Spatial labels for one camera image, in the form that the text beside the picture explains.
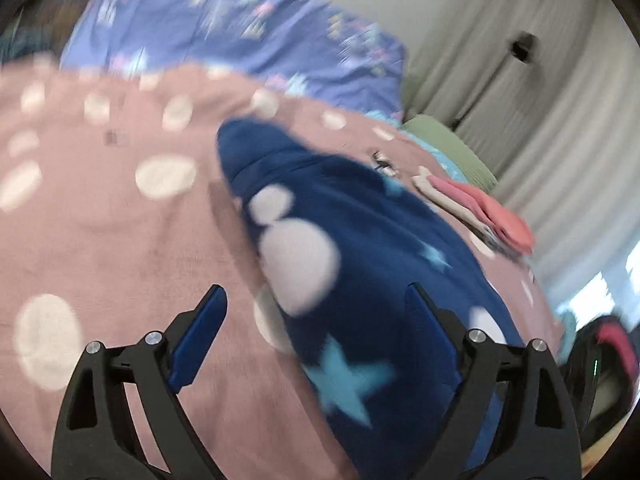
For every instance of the pink polka-dot blanket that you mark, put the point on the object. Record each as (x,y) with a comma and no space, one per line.
(100,235)

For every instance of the green pillow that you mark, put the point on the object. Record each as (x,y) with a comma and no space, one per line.
(450,145)

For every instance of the black floor lamp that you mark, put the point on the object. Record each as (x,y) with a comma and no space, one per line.
(522,47)

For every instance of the pink folded clothes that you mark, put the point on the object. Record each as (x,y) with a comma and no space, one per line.
(500,220)

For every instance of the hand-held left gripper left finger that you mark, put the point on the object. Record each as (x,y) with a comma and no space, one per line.
(197,335)

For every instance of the purple tree-print sheet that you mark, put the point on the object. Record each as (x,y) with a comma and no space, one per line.
(200,25)

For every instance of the dark grey fleece cloth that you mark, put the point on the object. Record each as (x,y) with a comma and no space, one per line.
(25,45)

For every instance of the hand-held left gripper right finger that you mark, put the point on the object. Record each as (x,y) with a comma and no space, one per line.
(430,325)

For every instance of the white curtain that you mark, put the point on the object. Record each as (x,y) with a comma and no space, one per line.
(575,135)

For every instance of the blue fleece pajama top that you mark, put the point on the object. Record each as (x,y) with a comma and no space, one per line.
(360,220)

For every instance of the black and pink bag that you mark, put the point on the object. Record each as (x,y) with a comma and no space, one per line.
(615,340)

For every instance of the cream folded cloth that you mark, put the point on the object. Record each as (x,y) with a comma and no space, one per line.
(430,190)

